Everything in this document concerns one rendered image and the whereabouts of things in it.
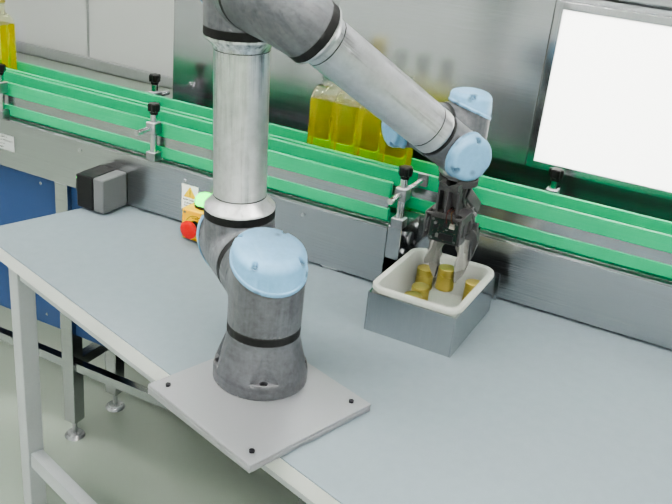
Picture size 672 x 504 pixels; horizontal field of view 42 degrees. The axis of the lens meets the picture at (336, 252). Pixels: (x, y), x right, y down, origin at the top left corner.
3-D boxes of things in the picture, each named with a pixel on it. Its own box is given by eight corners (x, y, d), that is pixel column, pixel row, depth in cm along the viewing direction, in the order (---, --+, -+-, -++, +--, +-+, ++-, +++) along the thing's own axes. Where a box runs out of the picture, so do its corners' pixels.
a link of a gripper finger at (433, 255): (411, 278, 164) (424, 235, 160) (423, 267, 169) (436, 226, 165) (426, 285, 163) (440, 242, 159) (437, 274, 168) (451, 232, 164)
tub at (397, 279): (490, 308, 172) (498, 268, 168) (450, 356, 154) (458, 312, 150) (410, 283, 179) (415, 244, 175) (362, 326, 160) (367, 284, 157)
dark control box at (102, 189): (127, 206, 203) (127, 172, 199) (104, 216, 196) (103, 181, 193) (100, 197, 206) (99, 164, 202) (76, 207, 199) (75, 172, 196)
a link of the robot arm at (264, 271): (239, 345, 129) (245, 263, 123) (213, 302, 140) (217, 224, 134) (314, 335, 134) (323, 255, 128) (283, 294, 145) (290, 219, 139)
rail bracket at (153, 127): (164, 162, 195) (165, 103, 190) (143, 170, 189) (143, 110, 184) (150, 158, 197) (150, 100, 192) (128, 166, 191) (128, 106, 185)
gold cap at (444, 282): (449, 293, 165) (452, 273, 164) (432, 288, 167) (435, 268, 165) (455, 287, 168) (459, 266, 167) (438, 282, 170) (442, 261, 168)
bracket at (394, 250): (418, 246, 181) (423, 215, 178) (400, 261, 173) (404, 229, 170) (402, 242, 182) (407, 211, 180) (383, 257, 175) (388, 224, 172)
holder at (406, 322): (497, 299, 177) (504, 265, 173) (449, 357, 154) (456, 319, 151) (420, 276, 183) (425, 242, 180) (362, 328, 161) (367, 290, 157)
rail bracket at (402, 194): (426, 212, 180) (434, 154, 175) (392, 238, 166) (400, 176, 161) (412, 209, 181) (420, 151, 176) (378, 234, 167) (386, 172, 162)
